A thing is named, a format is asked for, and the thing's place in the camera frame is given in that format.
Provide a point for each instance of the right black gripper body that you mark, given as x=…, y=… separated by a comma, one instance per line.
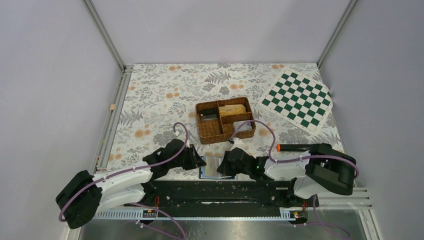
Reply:
x=235, y=170

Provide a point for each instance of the blue leather card holder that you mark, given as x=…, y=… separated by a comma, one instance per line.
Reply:
x=209, y=171

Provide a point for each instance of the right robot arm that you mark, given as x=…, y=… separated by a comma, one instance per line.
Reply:
x=317, y=169

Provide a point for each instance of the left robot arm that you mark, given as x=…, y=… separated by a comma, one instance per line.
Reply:
x=89, y=194

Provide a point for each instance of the grey card stack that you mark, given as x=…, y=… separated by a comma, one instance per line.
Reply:
x=242, y=126

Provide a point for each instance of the black marker orange cap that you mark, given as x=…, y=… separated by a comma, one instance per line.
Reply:
x=293, y=147

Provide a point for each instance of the woven wicker divided basket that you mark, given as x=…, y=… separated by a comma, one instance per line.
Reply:
x=221, y=129

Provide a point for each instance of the green white chessboard mat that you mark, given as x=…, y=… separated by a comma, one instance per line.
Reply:
x=302, y=101

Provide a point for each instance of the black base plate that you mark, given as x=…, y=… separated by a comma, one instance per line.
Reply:
x=211, y=199

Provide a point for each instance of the aluminium frame rail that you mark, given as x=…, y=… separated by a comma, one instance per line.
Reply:
x=125, y=124

